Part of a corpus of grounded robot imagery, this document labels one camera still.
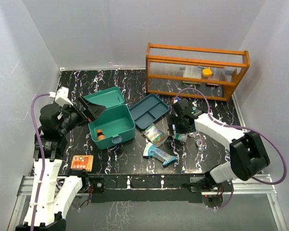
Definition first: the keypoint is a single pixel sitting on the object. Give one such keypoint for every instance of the blue divided tray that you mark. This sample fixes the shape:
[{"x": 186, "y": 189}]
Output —
[{"x": 148, "y": 110}]

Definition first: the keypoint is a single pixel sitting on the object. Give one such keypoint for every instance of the orange wooden rack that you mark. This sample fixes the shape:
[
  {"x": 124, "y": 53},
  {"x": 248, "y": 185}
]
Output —
[{"x": 173, "y": 69}]

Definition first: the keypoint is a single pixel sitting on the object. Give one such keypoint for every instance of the yellow small box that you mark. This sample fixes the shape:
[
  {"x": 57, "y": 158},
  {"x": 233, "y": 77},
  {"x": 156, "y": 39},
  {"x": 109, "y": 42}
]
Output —
[{"x": 207, "y": 72}]

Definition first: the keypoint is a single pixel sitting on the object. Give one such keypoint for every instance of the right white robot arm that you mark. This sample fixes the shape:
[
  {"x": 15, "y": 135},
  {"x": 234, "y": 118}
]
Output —
[{"x": 248, "y": 155}]

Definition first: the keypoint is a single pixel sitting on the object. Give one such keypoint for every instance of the teal medicine kit box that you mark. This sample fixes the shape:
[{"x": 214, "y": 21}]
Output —
[{"x": 115, "y": 122}]

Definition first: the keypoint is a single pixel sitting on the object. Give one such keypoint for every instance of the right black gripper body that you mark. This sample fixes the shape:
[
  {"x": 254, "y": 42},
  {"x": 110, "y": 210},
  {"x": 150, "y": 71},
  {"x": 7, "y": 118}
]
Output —
[{"x": 179, "y": 126}]

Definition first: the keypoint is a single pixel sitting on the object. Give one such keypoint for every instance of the orange card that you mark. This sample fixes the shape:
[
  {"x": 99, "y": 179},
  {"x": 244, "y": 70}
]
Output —
[{"x": 82, "y": 162}]

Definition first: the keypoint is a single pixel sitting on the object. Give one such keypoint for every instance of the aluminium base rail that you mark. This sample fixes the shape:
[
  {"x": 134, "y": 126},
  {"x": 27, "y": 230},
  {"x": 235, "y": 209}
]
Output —
[{"x": 142, "y": 188}]

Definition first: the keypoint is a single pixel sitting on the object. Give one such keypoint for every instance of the brown medicine bottle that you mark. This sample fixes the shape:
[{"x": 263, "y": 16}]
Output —
[{"x": 100, "y": 135}]

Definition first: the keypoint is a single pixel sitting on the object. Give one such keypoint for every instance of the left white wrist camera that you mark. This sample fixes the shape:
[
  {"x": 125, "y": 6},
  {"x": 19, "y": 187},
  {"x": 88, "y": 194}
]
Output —
[{"x": 61, "y": 97}]

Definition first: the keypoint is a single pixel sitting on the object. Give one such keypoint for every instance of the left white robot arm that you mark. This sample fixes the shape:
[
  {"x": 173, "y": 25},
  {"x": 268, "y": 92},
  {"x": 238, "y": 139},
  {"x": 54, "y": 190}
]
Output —
[{"x": 47, "y": 209}]

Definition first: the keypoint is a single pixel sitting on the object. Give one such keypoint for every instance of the clear cup on rack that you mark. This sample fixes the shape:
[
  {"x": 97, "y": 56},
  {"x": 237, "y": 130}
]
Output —
[{"x": 228, "y": 70}]

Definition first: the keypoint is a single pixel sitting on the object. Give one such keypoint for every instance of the clear tape roll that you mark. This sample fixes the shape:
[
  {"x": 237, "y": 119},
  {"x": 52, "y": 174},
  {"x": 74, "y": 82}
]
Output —
[{"x": 200, "y": 145}]

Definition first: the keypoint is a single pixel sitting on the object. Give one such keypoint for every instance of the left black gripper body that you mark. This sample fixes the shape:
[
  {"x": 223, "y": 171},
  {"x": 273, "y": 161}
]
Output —
[{"x": 72, "y": 118}]

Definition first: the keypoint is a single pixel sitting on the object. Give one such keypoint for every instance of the white green bottle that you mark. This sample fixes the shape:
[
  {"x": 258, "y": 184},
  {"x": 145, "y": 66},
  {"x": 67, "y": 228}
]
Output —
[{"x": 180, "y": 137}]

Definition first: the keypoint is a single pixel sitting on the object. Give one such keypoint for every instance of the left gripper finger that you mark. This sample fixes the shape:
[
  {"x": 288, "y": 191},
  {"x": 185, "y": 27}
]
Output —
[
  {"x": 86, "y": 104},
  {"x": 94, "y": 112}
]

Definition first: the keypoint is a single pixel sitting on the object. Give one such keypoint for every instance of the long blue white packet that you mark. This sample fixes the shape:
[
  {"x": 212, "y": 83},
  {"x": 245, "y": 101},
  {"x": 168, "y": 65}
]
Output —
[{"x": 151, "y": 150}]

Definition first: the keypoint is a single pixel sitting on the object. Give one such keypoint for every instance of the cotton swab pack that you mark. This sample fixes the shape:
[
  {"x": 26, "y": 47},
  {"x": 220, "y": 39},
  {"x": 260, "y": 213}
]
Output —
[{"x": 156, "y": 136}]

